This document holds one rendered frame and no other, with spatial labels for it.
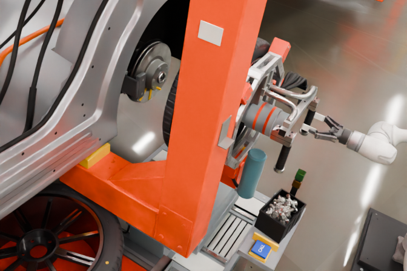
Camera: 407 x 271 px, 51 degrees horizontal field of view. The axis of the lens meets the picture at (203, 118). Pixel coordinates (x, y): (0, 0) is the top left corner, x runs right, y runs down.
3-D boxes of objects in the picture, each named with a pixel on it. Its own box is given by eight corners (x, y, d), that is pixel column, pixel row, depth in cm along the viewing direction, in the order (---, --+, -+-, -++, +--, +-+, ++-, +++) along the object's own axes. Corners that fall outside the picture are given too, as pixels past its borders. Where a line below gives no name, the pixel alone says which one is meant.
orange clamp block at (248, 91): (237, 83, 175) (233, 75, 166) (254, 91, 172) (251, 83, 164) (229, 98, 174) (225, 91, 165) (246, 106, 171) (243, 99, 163)
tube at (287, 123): (262, 92, 189) (268, 72, 183) (302, 110, 183) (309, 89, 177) (245, 109, 176) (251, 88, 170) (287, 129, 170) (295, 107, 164)
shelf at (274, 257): (273, 196, 217) (275, 192, 215) (304, 212, 212) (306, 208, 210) (236, 253, 185) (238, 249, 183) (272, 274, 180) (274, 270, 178)
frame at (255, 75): (255, 127, 235) (281, 39, 204) (266, 132, 233) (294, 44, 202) (207, 182, 195) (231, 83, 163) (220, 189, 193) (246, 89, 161)
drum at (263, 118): (248, 114, 209) (254, 91, 201) (287, 132, 202) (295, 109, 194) (235, 127, 198) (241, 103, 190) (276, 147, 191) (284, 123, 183)
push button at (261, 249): (256, 242, 187) (257, 239, 186) (270, 250, 185) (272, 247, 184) (249, 253, 182) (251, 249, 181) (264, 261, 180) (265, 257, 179)
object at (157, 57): (154, 98, 231) (173, 43, 223) (166, 104, 229) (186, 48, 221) (120, 103, 202) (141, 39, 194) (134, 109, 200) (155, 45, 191)
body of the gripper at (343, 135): (344, 149, 197) (325, 140, 200) (348, 140, 203) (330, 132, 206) (350, 136, 193) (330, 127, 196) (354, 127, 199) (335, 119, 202)
